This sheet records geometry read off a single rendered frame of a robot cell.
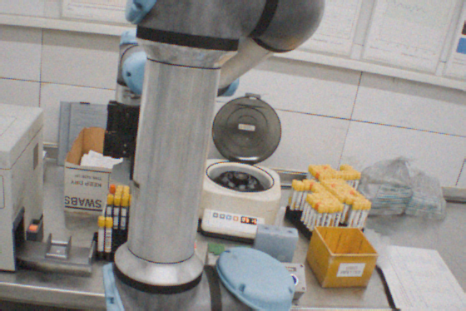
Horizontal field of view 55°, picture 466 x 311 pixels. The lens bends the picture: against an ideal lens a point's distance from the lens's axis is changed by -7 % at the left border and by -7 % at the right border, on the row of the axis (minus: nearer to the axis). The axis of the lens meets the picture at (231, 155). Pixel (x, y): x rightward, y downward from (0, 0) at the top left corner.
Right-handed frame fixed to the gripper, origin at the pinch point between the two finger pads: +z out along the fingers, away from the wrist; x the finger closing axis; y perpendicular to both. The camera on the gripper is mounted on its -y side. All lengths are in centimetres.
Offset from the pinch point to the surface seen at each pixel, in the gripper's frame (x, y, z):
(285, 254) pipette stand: 1.9, -38.1, 13.1
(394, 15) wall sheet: -49, -75, -46
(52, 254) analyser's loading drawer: 11.2, 16.6, 12.7
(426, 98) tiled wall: -50, -95, -20
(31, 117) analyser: -5.9, 25.6, -12.2
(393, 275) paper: 5, -68, 16
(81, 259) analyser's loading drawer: 10.3, 10.0, 13.9
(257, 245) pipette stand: 0.9, -30.9, 11.9
